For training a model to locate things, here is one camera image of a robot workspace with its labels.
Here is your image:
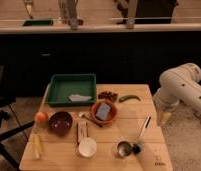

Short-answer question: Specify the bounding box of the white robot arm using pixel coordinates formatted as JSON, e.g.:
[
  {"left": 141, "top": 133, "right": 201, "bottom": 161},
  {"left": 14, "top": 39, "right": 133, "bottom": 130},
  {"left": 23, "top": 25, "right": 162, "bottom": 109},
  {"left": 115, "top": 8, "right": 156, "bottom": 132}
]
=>
[{"left": 153, "top": 63, "right": 201, "bottom": 126}]

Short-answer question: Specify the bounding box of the small metal cup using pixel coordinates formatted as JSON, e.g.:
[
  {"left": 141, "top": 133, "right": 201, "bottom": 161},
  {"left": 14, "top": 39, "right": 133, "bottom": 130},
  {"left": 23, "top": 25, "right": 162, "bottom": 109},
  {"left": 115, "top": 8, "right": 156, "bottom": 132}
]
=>
[{"left": 117, "top": 141, "right": 132, "bottom": 157}]

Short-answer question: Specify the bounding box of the white round cup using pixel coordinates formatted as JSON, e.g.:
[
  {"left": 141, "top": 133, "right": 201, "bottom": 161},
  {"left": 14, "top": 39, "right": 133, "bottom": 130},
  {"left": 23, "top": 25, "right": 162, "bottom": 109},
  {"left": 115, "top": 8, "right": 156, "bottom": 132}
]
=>
[{"left": 78, "top": 137, "right": 97, "bottom": 158}]

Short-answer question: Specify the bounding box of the black and white ladle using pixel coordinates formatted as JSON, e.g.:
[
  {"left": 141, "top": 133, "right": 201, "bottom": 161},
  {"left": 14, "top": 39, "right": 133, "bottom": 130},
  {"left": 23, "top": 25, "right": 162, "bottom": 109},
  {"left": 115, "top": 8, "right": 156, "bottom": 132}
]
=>
[{"left": 133, "top": 116, "right": 151, "bottom": 154}]

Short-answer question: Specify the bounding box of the orange clay bowl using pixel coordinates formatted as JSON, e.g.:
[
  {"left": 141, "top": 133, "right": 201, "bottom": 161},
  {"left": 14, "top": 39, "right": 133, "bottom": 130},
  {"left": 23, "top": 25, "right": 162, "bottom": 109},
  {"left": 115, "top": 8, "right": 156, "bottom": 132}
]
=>
[{"left": 91, "top": 100, "right": 117, "bottom": 125}]

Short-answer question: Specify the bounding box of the bunch of dark grapes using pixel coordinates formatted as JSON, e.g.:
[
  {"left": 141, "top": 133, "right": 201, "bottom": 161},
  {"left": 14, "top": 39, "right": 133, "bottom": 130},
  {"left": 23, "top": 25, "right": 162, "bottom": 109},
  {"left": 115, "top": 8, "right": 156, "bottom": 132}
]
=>
[{"left": 98, "top": 91, "right": 118, "bottom": 102}]

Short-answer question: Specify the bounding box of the blue sponge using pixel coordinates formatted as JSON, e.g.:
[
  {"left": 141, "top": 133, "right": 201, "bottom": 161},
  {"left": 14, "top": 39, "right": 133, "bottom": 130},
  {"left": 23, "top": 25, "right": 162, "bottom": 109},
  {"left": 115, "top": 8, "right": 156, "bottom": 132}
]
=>
[{"left": 96, "top": 103, "right": 110, "bottom": 121}]

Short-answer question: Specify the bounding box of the metal spoon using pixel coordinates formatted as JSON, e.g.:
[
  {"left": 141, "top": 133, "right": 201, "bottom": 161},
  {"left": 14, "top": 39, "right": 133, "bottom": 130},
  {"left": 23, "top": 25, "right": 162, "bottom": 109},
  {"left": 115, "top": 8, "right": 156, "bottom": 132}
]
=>
[{"left": 77, "top": 111, "right": 104, "bottom": 128}]

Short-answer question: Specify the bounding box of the white crumpled paper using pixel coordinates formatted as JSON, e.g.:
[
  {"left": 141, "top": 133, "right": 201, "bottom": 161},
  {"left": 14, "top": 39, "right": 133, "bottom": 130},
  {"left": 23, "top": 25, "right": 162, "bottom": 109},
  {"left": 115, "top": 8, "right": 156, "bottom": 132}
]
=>
[{"left": 68, "top": 94, "right": 92, "bottom": 102}]

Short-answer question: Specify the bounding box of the dark red bowl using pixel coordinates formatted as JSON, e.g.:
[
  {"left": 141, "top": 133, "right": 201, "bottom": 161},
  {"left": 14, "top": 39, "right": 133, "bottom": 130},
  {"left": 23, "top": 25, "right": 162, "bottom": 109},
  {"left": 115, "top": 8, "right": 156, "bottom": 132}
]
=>
[{"left": 49, "top": 112, "right": 73, "bottom": 136}]

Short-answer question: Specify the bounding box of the green plastic tray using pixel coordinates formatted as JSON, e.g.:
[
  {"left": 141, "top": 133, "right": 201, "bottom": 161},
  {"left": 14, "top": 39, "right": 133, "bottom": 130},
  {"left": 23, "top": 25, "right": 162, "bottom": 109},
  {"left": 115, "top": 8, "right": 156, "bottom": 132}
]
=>
[{"left": 45, "top": 74, "right": 96, "bottom": 107}]

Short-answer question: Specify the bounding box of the red apple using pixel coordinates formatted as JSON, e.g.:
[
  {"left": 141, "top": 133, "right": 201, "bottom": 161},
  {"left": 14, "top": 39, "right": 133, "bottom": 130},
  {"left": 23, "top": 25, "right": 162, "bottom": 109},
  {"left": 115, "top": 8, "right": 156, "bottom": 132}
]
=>
[{"left": 34, "top": 112, "right": 48, "bottom": 125}]

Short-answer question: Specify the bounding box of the green box on shelf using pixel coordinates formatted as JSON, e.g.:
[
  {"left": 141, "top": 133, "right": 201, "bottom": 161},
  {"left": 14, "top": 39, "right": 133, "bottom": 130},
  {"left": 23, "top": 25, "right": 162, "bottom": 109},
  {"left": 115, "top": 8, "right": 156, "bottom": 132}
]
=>
[{"left": 22, "top": 19, "right": 53, "bottom": 26}]

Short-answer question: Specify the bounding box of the black chair frame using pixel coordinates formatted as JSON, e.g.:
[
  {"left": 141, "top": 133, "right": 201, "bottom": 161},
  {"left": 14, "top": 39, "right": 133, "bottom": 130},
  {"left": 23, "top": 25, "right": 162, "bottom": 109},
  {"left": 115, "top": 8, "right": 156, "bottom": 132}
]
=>
[{"left": 0, "top": 65, "right": 36, "bottom": 169}]

